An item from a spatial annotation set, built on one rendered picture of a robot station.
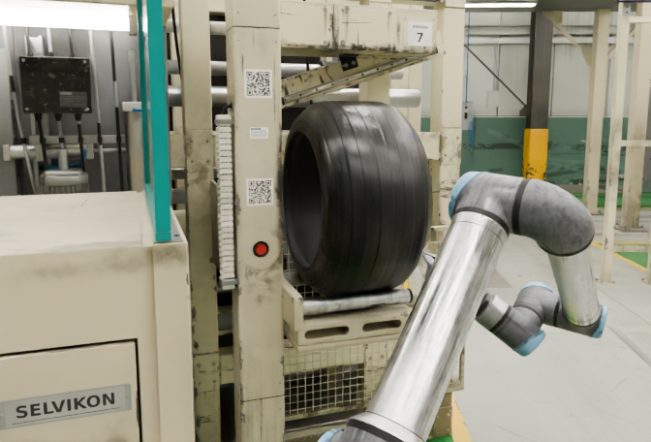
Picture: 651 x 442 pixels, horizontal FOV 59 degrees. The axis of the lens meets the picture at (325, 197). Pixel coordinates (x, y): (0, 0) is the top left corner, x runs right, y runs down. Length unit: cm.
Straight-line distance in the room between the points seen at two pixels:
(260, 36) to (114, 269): 96
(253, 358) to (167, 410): 89
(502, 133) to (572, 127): 128
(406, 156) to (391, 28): 60
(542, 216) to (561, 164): 1044
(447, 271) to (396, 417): 28
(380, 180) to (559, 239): 49
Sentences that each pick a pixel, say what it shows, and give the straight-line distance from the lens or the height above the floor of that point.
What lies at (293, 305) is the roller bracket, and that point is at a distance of 155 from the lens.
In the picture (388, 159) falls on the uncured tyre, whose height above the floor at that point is 131.
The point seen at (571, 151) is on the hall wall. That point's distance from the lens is 1164.
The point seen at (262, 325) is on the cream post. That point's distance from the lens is 166.
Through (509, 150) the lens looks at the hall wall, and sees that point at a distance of 1127.
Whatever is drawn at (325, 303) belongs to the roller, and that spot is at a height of 91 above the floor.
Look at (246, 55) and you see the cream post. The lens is 156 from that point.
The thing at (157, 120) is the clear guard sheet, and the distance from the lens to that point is 72.
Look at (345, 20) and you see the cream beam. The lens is 193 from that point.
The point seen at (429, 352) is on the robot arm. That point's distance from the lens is 103.
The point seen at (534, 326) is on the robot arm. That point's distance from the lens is 164.
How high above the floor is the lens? 142
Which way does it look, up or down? 8 degrees down
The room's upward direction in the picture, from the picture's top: straight up
